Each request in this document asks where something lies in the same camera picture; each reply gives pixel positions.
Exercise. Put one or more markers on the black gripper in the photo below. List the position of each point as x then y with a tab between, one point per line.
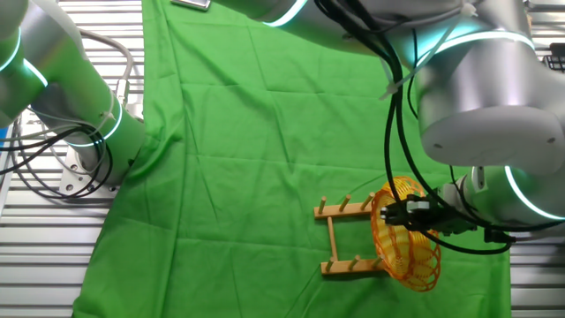
441	218

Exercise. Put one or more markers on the orange woven plastic dish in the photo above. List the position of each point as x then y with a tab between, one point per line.
406	260

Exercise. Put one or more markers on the wooden dish rack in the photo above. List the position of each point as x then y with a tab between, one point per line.
342	211

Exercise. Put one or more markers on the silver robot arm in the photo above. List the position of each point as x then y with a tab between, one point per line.
485	88

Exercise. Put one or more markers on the green cloth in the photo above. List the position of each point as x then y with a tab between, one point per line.
265	176

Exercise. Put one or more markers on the black keyboard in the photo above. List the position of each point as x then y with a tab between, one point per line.
557	59

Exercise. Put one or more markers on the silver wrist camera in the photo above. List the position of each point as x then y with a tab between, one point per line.
418	206

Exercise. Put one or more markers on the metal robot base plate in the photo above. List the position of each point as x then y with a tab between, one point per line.
75	174

